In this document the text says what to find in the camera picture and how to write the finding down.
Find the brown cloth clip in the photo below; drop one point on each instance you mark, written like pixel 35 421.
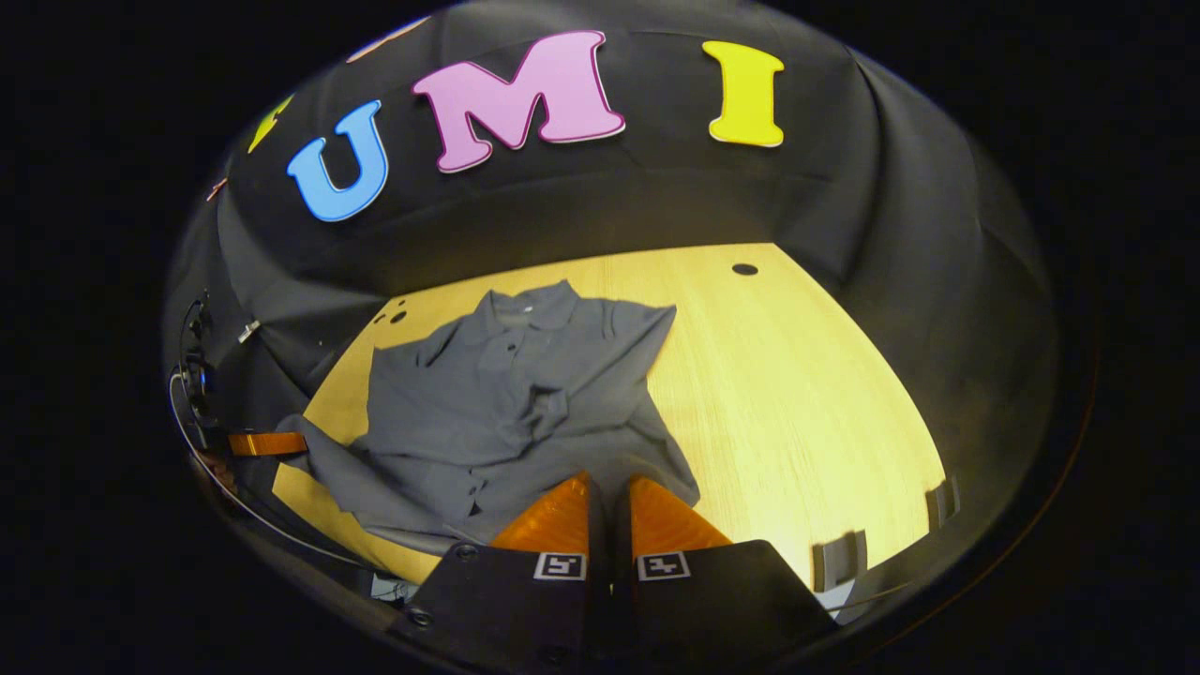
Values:
pixel 217 189

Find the grey collared shirt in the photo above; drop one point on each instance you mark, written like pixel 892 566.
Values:
pixel 506 403

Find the grey table edge bracket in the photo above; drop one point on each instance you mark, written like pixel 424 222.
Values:
pixel 942 502
pixel 839 560

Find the white cloth clip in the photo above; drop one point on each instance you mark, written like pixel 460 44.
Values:
pixel 248 331

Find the black backdrop cloth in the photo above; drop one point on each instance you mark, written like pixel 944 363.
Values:
pixel 891 281

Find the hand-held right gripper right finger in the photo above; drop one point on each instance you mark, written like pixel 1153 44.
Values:
pixel 722 609

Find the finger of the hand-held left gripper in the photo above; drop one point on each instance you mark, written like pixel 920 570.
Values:
pixel 267 443

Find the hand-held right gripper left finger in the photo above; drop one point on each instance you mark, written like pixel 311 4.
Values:
pixel 506 609

